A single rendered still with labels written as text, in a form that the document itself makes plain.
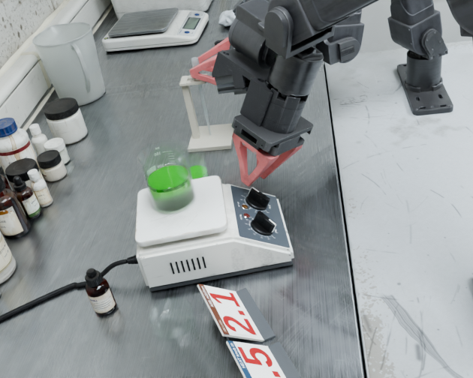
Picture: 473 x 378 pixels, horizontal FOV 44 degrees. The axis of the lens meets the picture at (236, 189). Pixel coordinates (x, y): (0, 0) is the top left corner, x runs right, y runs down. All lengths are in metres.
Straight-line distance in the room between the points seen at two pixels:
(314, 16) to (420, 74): 0.52
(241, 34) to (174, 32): 0.80
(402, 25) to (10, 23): 0.85
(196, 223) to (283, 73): 0.22
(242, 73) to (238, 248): 0.23
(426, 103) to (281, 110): 0.44
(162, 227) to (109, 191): 0.28
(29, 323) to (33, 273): 0.10
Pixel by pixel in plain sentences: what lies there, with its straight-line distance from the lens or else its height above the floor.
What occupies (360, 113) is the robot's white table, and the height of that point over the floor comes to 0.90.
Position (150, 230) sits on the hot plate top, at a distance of 0.75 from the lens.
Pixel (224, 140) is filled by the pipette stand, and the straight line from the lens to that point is 1.06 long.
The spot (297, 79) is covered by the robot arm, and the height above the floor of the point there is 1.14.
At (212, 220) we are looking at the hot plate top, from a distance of 0.74.
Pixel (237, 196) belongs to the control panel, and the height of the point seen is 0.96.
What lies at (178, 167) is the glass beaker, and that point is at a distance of 0.73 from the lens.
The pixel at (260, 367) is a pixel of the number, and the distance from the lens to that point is 0.65.
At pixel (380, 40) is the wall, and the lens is 2.22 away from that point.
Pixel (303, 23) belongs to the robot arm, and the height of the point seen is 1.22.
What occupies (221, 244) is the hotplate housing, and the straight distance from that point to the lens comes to 0.74.
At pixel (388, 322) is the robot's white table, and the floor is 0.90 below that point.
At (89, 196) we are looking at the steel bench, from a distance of 1.02.
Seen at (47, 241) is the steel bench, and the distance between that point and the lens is 0.95.
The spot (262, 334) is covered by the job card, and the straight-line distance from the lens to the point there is 0.71.
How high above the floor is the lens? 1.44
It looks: 35 degrees down
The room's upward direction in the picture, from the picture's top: 11 degrees counter-clockwise
